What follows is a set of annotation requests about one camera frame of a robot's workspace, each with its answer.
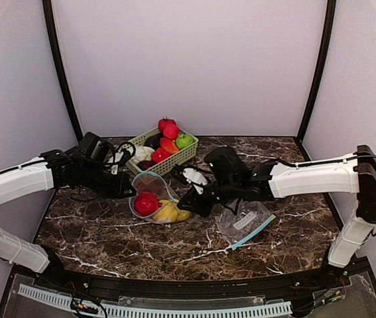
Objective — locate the red bell pepper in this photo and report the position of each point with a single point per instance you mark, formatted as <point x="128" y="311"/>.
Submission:
<point x="160" y="155"/>

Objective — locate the yellow lemon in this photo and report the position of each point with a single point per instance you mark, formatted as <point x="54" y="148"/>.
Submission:
<point x="168" y="212"/>

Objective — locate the orange pepper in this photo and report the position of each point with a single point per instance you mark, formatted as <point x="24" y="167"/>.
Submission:
<point x="168" y="145"/>

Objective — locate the pink-red wrinkled fruit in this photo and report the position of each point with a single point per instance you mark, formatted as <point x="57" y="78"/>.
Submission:
<point x="171" y="131"/>

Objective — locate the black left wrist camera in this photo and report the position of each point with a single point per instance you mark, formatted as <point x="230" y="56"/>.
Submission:
<point x="121" y="155"/>

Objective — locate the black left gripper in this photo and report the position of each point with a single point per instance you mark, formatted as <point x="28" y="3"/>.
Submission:
<point x="121" y="183"/>

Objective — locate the dark eggplant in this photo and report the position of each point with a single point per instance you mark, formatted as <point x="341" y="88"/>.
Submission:
<point x="154" y="141"/>

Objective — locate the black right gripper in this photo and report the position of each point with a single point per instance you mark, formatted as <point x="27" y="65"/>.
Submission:
<point x="204" y="197"/>

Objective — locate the small clear zip bag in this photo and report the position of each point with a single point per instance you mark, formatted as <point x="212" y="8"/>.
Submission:
<point x="239" y="221"/>

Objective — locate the large clear zip bag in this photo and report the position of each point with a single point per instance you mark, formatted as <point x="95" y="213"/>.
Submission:
<point x="154" y="183"/>

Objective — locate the black table front rail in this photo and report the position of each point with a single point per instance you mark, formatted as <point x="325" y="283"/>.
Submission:
<point x="288" y="286"/>

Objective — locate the green apple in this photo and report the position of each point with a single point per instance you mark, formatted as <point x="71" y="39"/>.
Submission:
<point x="184" y="140"/>

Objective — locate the white slotted cable duct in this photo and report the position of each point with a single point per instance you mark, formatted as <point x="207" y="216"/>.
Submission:
<point x="147" y="307"/>

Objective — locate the green perforated plastic basket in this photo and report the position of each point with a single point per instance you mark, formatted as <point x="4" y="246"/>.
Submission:
<point x="167" y="161"/>

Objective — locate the white cabbage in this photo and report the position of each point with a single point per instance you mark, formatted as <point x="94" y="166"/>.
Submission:
<point x="142" y="153"/>

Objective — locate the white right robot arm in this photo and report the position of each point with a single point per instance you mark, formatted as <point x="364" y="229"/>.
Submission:
<point x="275" y="179"/>

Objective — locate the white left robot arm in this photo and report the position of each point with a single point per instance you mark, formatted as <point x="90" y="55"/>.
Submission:
<point x="94" y="163"/>

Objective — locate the yellow wrinkled banana-like fruit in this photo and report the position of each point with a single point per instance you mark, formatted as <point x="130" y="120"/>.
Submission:
<point x="183" y="215"/>

